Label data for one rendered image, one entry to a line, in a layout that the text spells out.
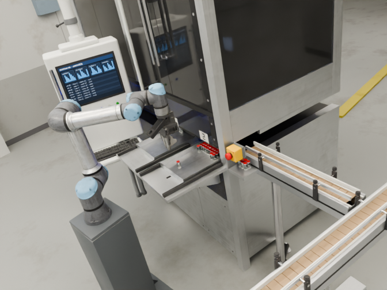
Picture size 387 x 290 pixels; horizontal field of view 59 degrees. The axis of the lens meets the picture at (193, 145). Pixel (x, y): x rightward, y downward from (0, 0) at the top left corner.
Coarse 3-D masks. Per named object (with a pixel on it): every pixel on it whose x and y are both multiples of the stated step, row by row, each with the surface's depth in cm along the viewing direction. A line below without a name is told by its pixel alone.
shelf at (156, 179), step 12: (192, 144) 225; (120, 156) 229; (132, 156) 226; (144, 156) 224; (132, 168) 213; (144, 180) 200; (156, 180) 197; (168, 180) 195; (204, 180) 190; (156, 192) 190; (180, 192) 183
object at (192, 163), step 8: (184, 152) 215; (192, 152) 216; (200, 152) 214; (168, 160) 210; (176, 160) 212; (184, 160) 210; (192, 160) 208; (200, 160) 207; (208, 160) 205; (168, 168) 199; (176, 168) 204; (184, 168) 202; (192, 168) 201; (200, 168) 199; (176, 176) 193; (184, 176) 195; (192, 176) 190
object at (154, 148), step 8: (160, 136) 242; (176, 136) 239; (184, 136) 237; (136, 144) 232; (144, 144) 236; (152, 144) 235; (160, 144) 233; (176, 144) 229; (184, 144) 223; (144, 152) 226; (152, 152) 225; (160, 152) 223; (168, 152) 218
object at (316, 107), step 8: (320, 104) 247; (144, 112) 292; (304, 112) 241; (312, 112) 239; (152, 120) 275; (288, 120) 235; (296, 120) 233; (272, 128) 229; (280, 128) 227; (248, 136) 226; (256, 136) 224; (264, 136) 222; (248, 144) 217
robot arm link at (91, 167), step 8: (64, 104) 171; (72, 104) 174; (72, 112) 170; (80, 128) 179; (72, 136) 178; (80, 136) 180; (72, 144) 182; (80, 144) 181; (88, 144) 185; (80, 152) 183; (88, 152) 185; (80, 160) 186; (88, 160) 186; (96, 160) 191; (88, 168) 188; (96, 168) 190; (104, 168) 198; (88, 176) 189; (96, 176) 189; (104, 176) 194; (104, 184) 193
